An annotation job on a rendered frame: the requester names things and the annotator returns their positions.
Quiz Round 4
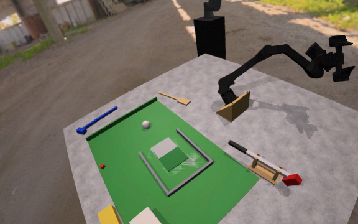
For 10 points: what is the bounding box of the blue putter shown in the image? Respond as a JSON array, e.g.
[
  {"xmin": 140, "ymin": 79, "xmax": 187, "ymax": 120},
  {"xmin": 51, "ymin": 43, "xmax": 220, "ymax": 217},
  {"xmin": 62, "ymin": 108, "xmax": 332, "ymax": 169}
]
[{"xmin": 76, "ymin": 106, "xmax": 117, "ymax": 135}]

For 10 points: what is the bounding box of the white golf ball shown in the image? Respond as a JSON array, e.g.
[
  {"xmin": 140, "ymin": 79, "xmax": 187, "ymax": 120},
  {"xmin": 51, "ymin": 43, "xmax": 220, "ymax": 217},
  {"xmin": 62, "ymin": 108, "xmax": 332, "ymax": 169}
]
[{"xmin": 142, "ymin": 121, "xmax": 150, "ymax": 129}]

